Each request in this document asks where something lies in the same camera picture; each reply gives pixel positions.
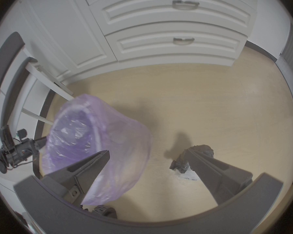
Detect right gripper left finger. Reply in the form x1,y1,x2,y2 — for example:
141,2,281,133
42,150,110,202

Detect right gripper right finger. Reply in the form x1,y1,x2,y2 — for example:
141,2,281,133
185,148,253,205

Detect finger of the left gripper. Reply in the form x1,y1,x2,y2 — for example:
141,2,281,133
33,137,47,153

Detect purple plastic bag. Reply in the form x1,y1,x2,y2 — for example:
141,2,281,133
42,94,153,204

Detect crumpled black plastic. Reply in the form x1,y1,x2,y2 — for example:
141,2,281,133
170,144,214,174

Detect grey and white chair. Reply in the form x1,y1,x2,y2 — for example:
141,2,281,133
0,31,75,129

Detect white wardrobe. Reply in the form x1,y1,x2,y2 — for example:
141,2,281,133
17,0,258,86

